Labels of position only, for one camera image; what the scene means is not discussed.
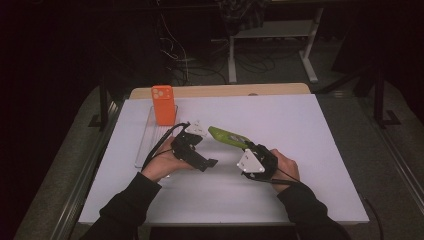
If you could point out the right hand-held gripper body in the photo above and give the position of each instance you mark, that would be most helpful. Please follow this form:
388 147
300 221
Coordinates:
256 163

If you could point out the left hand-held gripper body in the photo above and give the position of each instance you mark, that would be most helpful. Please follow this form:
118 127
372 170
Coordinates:
185 146

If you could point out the green cartoon phone case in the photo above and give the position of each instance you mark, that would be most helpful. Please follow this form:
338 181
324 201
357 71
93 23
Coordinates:
226 136

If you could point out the clear plastic rack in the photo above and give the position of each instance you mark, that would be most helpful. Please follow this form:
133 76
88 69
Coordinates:
150 140

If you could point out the orange phone case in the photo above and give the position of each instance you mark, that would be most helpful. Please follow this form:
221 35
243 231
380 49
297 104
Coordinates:
163 106

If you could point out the person's left hand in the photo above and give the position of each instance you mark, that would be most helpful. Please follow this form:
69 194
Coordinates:
163 163

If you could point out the person's right hand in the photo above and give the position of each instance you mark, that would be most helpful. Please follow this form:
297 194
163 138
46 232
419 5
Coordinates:
288 173

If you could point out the black metal stand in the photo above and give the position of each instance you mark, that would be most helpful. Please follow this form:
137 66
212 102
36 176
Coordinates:
103 103
380 96

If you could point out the dark plaid cloth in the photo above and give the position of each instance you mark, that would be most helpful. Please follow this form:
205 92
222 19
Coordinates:
243 15

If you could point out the metal floor rail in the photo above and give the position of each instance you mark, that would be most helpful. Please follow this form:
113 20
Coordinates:
400 170
86 173

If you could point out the white metal desk frame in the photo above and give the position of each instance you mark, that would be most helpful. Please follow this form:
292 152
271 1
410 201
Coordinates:
276 30

